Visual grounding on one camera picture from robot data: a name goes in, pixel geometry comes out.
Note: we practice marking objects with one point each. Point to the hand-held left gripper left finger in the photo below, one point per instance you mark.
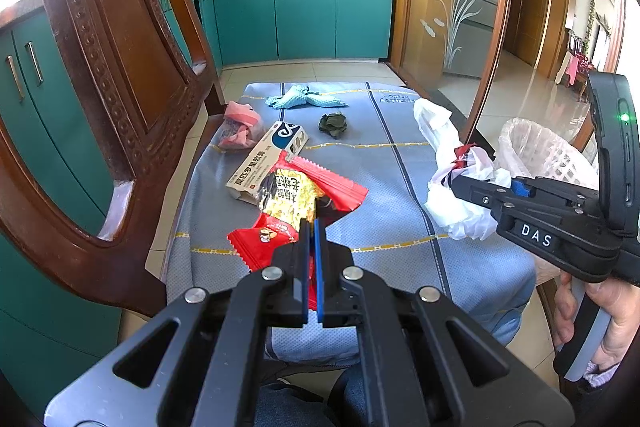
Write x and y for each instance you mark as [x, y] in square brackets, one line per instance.
[304, 277]

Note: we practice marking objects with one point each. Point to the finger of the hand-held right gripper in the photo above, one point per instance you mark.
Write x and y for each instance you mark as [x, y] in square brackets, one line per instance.
[480, 192]
[550, 194]

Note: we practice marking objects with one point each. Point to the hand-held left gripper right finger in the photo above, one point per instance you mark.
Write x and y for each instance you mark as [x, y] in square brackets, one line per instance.
[320, 287]

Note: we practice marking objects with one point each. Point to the white plastic waste basket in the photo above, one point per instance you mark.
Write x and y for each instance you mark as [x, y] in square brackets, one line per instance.
[542, 152]

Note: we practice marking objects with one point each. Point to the red snack wrapper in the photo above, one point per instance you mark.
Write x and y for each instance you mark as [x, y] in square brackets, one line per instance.
[250, 242]

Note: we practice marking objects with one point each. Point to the thin plastic bag red print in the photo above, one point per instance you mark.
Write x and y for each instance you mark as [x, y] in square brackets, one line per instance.
[440, 132]

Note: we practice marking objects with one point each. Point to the person's right forearm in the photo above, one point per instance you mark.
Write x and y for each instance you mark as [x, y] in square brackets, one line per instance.
[602, 378]

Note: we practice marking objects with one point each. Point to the person's right hand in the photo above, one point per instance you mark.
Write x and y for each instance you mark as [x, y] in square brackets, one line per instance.
[622, 312]

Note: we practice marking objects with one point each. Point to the translucent plastic bin liner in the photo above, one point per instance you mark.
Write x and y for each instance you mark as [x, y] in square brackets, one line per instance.
[515, 137]

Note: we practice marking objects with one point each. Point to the blue woven cloth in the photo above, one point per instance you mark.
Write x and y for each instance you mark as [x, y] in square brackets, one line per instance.
[400, 217]

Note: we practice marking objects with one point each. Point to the person's leg in jeans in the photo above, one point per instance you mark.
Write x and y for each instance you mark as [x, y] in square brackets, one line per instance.
[305, 407]

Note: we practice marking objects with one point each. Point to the white blue medicine box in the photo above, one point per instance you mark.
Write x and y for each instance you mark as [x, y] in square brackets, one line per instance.
[260, 162]

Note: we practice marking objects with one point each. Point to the dark green crumpled cloth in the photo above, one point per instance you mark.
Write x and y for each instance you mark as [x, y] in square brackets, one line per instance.
[333, 124]

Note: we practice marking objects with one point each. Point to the small pink crumpled wrapper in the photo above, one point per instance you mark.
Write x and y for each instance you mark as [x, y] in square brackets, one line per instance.
[237, 113]

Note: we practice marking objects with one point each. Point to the light blue crumpled glove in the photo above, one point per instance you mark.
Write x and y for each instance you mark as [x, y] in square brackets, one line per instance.
[295, 98]

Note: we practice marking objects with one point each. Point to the etched glass sliding door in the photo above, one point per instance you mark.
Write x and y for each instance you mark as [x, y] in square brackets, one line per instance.
[450, 7]

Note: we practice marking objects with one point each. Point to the brown wooden door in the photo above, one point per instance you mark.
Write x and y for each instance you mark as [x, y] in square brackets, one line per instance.
[530, 7]

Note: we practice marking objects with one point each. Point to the teal lower kitchen cabinets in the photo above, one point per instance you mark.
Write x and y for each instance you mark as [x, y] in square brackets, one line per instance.
[300, 7]

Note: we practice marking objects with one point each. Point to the carved brown wooden chair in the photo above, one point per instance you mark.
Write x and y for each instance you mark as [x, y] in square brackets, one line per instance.
[100, 57]

